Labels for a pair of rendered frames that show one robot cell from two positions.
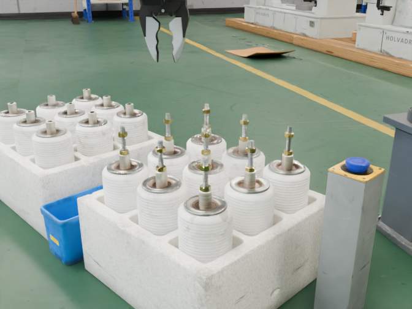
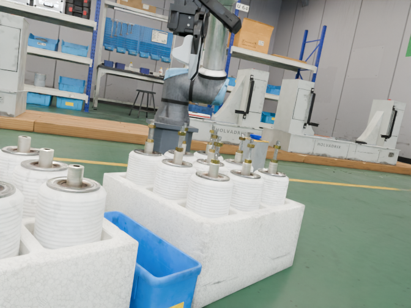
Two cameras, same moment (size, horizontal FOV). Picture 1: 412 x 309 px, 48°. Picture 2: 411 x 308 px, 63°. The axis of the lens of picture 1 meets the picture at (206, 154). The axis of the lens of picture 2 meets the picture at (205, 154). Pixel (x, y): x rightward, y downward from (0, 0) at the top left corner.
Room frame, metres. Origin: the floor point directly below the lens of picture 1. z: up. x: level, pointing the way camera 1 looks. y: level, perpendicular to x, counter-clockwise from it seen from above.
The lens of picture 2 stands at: (0.94, 0.88, 0.40)
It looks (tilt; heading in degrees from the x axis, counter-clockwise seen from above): 8 degrees down; 267
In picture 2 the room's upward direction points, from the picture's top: 10 degrees clockwise
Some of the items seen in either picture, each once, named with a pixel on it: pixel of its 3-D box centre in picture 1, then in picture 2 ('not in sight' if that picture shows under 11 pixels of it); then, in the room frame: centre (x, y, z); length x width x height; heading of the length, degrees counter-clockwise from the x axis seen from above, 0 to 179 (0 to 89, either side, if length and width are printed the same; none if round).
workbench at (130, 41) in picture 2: not in sight; (138, 63); (2.14, -5.53, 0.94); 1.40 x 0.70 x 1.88; 19
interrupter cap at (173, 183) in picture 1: (161, 184); (245, 174); (0.79, 0.08, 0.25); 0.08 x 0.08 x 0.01
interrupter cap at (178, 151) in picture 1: (168, 152); (177, 163); (0.96, 0.08, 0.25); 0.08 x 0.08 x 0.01
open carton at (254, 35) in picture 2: not in sight; (248, 38); (0.24, -5.40, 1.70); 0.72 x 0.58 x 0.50; 23
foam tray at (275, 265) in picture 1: (205, 235); (200, 220); (0.88, 0.00, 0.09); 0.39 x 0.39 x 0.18; 45
